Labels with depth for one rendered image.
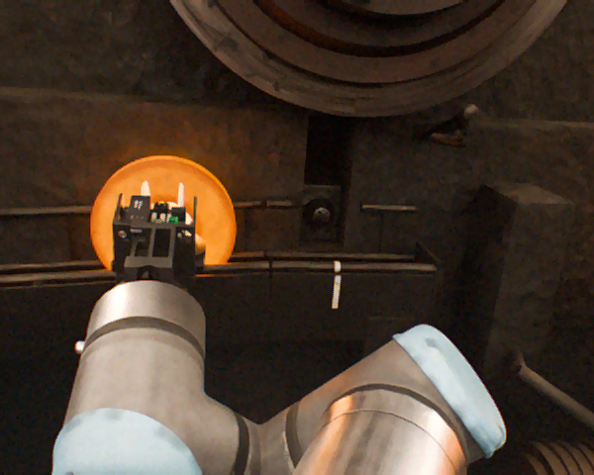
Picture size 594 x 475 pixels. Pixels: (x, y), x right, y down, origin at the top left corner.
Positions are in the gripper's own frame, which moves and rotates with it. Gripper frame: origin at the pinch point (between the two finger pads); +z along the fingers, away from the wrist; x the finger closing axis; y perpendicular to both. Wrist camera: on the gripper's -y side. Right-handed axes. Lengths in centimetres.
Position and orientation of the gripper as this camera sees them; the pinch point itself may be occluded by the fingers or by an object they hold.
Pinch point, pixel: (165, 210)
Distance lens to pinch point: 67.3
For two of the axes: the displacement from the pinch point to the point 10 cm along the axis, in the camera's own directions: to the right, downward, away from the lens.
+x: -9.9, -0.3, -1.6
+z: -1.1, -5.8, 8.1
